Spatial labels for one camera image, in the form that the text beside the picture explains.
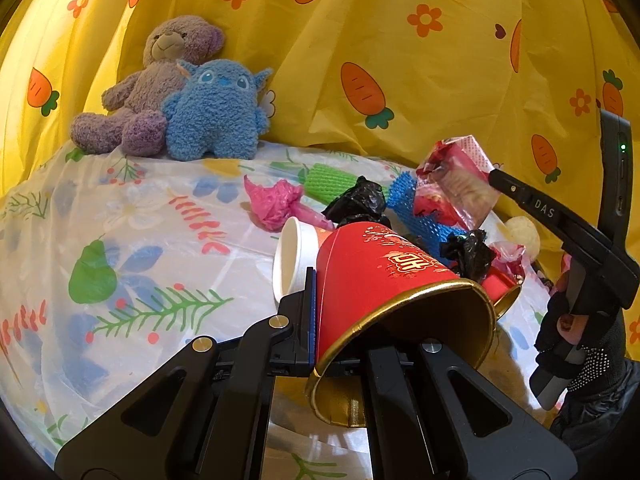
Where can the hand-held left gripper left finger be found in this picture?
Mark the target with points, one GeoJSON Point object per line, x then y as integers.
{"type": "Point", "coordinates": [311, 310]}

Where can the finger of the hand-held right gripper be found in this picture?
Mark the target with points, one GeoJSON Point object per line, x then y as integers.
{"type": "Point", "coordinates": [542, 210]}

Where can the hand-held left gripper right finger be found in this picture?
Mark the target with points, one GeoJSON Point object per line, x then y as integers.
{"type": "Point", "coordinates": [395, 405]}

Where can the large red paper cup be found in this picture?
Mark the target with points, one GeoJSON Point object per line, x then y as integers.
{"type": "Point", "coordinates": [380, 280]}

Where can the red snack wrapper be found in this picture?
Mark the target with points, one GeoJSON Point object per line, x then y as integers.
{"type": "Point", "coordinates": [450, 180]}

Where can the pink plastic bag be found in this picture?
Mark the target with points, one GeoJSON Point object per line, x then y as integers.
{"type": "Point", "coordinates": [275, 202]}

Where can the black plastic bag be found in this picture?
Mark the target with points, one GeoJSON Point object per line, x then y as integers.
{"type": "Point", "coordinates": [467, 255]}
{"type": "Point", "coordinates": [357, 200]}

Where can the person's right forearm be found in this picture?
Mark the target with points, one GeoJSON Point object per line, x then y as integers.
{"type": "Point", "coordinates": [605, 410]}

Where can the person's right hand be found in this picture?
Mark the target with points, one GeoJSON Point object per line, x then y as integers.
{"type": "Point", "coordinates": [595, 340]}

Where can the pale yellow fuzzy ball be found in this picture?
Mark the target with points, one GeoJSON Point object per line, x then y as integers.
{"type": "Point", "coordinates": [525, 232]}

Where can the white paper cup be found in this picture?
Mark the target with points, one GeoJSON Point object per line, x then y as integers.
{"type": "Point", "coordinates": [290, 260]}

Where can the crumpled red clear wrapper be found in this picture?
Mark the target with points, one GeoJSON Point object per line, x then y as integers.
{"type": "Point", "coordinates": [510, 255]}

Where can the small red paper cup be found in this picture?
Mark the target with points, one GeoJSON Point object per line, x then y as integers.
{"type": "Point", "coordinates": [500, 287]}

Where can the green foam net sleeve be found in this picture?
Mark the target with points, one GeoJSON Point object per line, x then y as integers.
{"type": "Point", "coordinates": [325, 182]}

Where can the blue foam net sleeve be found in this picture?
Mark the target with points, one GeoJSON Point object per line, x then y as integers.
{"type": "Point", "coordinates": [407, 200]}

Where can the floral plastic tablecloth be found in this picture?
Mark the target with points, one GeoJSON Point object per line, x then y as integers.
{"type": "Point", "coordinates": [125, 220]}

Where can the blue plush monster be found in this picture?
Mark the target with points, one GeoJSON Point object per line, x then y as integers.
{"type": "Point", "coordinates": [215, 115]}

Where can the yellow carrot print cloth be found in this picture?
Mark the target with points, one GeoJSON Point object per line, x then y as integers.
{"type": "Point", "coordinates": [350, 25]}

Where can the purple teddy bear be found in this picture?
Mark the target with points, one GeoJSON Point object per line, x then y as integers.
{"type": "Point", "coordinates": [145, 90]}

